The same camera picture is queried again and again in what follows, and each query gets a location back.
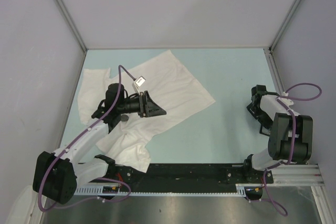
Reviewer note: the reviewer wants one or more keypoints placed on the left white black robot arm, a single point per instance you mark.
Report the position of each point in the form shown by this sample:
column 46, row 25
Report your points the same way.
column 58, row 174

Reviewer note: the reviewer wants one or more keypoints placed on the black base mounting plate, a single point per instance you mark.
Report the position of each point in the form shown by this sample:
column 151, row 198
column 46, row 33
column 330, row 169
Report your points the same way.
column 186, row 177

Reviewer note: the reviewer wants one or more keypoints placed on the grey slotted cable duct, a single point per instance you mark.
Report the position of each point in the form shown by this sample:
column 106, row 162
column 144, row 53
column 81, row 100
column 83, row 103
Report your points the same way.
column 109, row 190

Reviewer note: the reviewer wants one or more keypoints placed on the upper black square frame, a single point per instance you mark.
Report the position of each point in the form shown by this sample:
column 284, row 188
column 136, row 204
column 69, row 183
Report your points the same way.
column 250, row 108

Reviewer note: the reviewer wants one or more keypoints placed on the white t-shirt garment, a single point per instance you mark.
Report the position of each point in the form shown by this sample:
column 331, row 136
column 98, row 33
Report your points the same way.
column 170, row 85

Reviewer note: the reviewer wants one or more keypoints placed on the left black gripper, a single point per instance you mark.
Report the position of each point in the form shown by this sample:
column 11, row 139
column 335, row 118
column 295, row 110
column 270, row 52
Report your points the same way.
column 147, row 107

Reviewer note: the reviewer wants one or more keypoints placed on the lower black square frame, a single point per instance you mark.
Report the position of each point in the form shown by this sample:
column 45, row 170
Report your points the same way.
column 265, row 131

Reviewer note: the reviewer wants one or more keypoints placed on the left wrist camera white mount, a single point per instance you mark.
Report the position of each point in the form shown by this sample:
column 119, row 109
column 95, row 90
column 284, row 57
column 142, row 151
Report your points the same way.
column 137, row 83

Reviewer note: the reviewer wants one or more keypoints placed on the black square frame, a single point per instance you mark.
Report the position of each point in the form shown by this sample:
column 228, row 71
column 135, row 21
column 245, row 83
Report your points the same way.
column 265, row 131
column 250, row 108

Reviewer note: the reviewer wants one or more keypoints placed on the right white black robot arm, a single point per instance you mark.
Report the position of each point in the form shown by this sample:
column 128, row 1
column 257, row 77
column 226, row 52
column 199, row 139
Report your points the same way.
column 290, row 134

